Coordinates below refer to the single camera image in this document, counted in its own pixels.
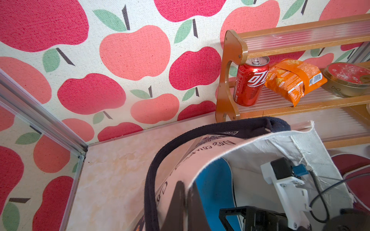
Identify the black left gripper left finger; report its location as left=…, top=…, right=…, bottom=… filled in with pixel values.
left=161, top=181, right=185, bottom=231

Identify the round red tin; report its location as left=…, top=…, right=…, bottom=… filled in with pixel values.
left=322, top=63, right=370, bottom=97

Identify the white canvas tote bag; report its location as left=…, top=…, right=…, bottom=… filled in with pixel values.
left=136, top=117, right=354, bottom=231

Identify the wooden two-tier shelf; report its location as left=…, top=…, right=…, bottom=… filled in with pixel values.
left=215, top=14, right=370, bottom=149

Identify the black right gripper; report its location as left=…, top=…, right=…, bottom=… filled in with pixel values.
left=218, top=205, right=311, bottom=231

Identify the orange snack bag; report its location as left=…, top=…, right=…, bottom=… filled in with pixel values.
left=265, top=59, right=327, bottom=107

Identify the maroon paddle case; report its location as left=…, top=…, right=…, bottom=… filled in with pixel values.
left=331, top=154, right=370, bottom=213

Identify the red cola can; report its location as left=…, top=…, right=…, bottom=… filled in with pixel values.
left=233, top=56, right=270, bottom=106

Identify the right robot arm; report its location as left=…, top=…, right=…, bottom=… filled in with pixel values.
left=219, top=206, right=370, bottom=231

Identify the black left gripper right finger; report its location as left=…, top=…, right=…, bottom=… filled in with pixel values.
left=187, top=182, right=211, bottom=231

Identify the aluminium frame post left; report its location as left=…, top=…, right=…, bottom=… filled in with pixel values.
left=1, top=71, right=87, bottom=231

